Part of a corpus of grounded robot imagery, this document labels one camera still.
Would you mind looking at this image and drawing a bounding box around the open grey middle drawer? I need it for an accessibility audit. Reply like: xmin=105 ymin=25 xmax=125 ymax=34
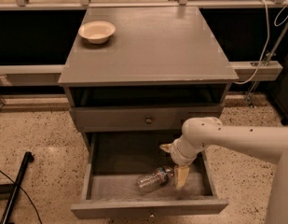
xmin=71 ymin=131 xmax=228 ymax=219

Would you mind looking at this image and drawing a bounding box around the grey wooden cabinet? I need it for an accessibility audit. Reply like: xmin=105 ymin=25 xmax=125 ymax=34
xmin=58 ymin=6 xmax=240 ymax=151

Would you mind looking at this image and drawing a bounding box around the black stand leg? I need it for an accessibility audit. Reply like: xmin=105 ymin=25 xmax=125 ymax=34
xmin=0 ymin=151 xmax=34 ymax=224

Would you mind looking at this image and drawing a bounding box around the metal railing frame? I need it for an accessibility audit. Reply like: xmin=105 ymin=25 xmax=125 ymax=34
xmin=0 ymin=0 xmax=288 ymax=110

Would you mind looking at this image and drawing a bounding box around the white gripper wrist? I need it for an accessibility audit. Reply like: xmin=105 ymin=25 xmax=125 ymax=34
xmin=159 ymin=135 xmax=202 ymax=189

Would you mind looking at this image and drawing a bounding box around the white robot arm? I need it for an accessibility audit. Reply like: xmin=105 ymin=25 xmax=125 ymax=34
xmin=160 ymin=117 xmax=288 ymax=224

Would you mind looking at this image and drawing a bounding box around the white ceramic bowl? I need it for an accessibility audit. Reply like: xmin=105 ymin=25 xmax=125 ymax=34
xmin=78 ymin=21 xmax=116 ymax=45

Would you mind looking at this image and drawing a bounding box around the closed grey upper drawer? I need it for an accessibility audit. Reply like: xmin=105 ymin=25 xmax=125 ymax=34
xmin=70 ymin=105 xmax=224 ymax=133

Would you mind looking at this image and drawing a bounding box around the thin black floor cable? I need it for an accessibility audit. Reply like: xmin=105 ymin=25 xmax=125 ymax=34
xmin=0 ymin=165 xmax=44 ymax=224

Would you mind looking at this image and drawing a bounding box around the clear plastic water bottle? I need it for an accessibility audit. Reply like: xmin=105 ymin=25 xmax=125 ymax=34
xmin=136 ymin=166 xmax=173 ymax=193

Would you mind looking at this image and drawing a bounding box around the round metal drawer knob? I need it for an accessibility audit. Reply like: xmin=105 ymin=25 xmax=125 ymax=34
xmin=145 ymin=117 xmax=153 ymax=124

